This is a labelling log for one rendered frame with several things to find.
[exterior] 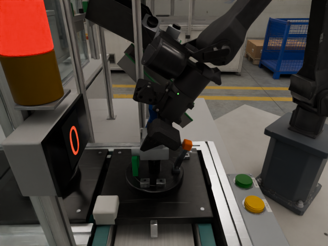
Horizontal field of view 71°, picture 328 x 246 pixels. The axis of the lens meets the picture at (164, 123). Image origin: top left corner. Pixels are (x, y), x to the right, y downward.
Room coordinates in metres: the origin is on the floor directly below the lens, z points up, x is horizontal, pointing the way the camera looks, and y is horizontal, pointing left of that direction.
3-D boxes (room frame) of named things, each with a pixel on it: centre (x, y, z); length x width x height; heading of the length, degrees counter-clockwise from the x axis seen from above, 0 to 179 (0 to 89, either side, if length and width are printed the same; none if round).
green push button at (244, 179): (0.42, -0.19, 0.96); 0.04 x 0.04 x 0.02
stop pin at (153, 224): (0.30, 0.02, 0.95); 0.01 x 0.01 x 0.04; 1
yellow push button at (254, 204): (0.35, -0.19, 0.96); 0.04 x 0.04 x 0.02
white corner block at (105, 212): (0.33, 0.12, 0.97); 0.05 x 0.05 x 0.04; 1
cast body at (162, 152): (0.43, 0.03, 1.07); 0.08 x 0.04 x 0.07; 92
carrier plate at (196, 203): (0.43, 0.02, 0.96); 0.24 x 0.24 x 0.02; 1
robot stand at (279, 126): (0.50, -0.36, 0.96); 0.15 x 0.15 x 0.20; 42
